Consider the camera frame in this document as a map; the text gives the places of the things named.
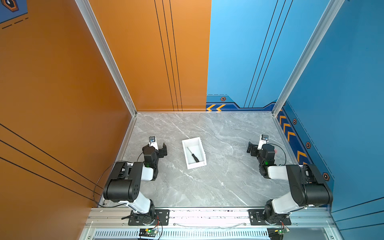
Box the black handled screwdriver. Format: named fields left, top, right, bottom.
left=187, top=147, right=200, bottom=163

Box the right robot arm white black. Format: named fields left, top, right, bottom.
left=247, top=142, right=333, bottom=225

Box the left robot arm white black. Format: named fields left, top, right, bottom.
left=103, top=143, right=168, bottom=225

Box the white plastic bin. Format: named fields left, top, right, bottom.
left=182, top=137, right=207, bottom=170

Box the left green circuit board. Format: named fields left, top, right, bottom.
left=138, top=228, right=161, bottom=240

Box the green circuit board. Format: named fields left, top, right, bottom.
left=138, top=228, right=161, bottom=240
left=267, top=228, right=291, bottom=240

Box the right green circuit board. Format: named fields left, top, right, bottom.
left=267, top=228, right=291, bottom=240

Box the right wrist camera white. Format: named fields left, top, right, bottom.
left=258, top=134, right=269, bottom=150

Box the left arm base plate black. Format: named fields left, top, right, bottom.
left=128, top=209, right=170, bottom=226

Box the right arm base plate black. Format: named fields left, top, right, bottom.
left=248, top=209, right=292, bottom=226

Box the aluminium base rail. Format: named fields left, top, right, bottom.
left=80, top=207, right=343, bottom=240

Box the aluminium corner post right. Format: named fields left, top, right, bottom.
left=272, top=0, right=345, bottom=117

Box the aluminium corner post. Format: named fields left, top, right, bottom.
left=272, top=0, right=345, bottom=117
left=75, top=0, right=138, bottom=117

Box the aluminium corner post left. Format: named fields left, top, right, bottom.
left=75, top=0, right=138, bottom=117

